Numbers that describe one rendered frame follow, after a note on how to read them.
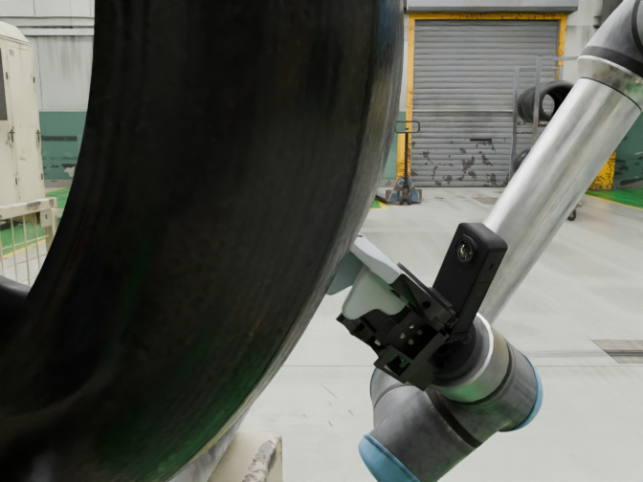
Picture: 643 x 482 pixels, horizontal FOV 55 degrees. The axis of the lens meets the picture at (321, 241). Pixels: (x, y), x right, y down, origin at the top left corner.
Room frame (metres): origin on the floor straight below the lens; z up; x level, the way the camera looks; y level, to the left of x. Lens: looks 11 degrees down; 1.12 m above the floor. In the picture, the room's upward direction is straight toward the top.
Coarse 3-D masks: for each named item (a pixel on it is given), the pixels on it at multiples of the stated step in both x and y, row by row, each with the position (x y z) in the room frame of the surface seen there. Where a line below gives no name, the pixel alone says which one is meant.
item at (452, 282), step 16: (464, 224) 0.55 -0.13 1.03; (480, 224) 0.56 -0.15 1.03; (464, 240) 0.55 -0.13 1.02; (480, 240) 0.53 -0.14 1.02; (496, 240) 0.53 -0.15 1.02; (448, 256) 0.56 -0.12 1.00; (464, 256) 0.54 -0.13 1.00; (480, 256) 0.53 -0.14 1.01; (496, 256) 0.53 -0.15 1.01; (448, 272) 0.56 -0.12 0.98; (464, 272) 0.54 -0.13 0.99; (480, 272) 0.53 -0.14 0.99; (496, 272) 0.54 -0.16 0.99; (448, 288) 0.56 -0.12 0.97; (464, 288) 0.54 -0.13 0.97; (480, 288) 0.54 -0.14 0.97; (464, 304) 0.54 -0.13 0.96; (480, 304) 0.55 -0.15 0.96; (464, 320) 0.55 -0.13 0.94; (464, 336) 0.56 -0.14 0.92
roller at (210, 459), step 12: (240, 420) 0.44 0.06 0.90; (228, 432) 0.41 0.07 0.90; (216, 444) 0.38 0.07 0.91; (228, 444) 0.41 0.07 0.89; (204, 456) 0.36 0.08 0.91; (216, 456) 0.38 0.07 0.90; (192, 468) 0.35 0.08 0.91; (204, 468) 0.36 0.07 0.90; (180, 480) 0.33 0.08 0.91; (192, 480) 0.34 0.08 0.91; (204, 480) 0.36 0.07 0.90
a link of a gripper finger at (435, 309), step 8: (400, 280) 0.48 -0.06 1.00; (408, 280) 0.48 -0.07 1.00; (392, 288) 0.48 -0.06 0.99; (400, 288) 0.48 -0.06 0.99; (408, 288) 0.48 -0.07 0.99; (416, 288) 0.48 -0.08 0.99; (408, 296) 0.49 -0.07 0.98; (416, 296) 0.48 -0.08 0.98; (424, 296) 0.49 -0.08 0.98; (416, 304) 0.49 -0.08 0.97; (424, 304) 0.49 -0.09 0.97; (432, 304) 0.49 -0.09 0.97; (424, 312) 0.49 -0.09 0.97; (432, 312) 0.49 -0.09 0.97; (440, 312) 0.50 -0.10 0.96; (448, 312) 0.51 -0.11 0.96
